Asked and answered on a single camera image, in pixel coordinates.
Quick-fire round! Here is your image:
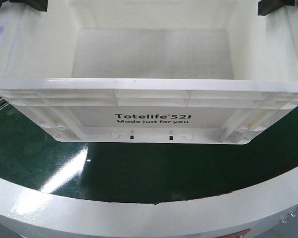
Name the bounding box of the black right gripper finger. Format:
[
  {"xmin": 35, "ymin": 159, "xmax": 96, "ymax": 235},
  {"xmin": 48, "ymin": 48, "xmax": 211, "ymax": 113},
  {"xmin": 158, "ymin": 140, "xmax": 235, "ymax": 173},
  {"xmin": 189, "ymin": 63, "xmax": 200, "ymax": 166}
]
[{"xmin": 257, "ymin": 0, "xmax": 295, "ymax": 16}]

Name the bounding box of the white outer conveyor rim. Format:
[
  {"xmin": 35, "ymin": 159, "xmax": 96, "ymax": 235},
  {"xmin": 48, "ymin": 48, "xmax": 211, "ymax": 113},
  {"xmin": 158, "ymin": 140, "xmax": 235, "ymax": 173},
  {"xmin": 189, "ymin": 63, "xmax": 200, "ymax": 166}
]
[{"xmin": 0, "ymin": 167, "xmax": 298, "ymax": 238}]

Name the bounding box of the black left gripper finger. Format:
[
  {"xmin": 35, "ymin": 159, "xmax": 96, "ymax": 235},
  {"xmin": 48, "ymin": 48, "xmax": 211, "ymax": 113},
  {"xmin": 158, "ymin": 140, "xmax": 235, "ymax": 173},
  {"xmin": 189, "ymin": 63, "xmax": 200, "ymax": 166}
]
[{"xmin": 0, "ymin": 0, "xmax": 48, "ymax": 12}]

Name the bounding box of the white plastic tote crate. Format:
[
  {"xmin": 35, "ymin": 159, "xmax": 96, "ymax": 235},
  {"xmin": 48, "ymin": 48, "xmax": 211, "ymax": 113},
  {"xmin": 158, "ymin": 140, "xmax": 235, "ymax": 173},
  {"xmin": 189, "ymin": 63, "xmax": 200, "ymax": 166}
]
[{"xmin": 0, "ymin": 0, "xmax": 298, "ymax": 144}]

